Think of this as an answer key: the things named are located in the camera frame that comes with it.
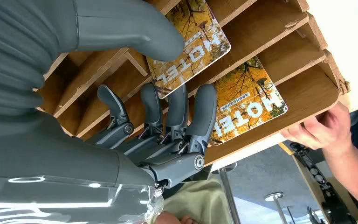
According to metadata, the person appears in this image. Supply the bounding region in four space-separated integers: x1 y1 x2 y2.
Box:
149 177 234 224

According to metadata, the yellow hotel card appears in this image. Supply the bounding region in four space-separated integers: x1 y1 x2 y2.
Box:
210 56 289 146
146 0 232 100

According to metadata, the wooden card rack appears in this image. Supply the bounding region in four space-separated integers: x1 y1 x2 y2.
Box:
32 0 351 167

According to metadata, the ribbed grey right arm sleeve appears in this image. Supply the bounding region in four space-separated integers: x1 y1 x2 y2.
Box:
0 0 78 118

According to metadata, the metal pole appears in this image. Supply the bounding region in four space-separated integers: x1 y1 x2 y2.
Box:
217 162 242 224

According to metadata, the round metal stand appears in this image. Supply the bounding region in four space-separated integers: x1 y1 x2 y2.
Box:
264 191 291 224

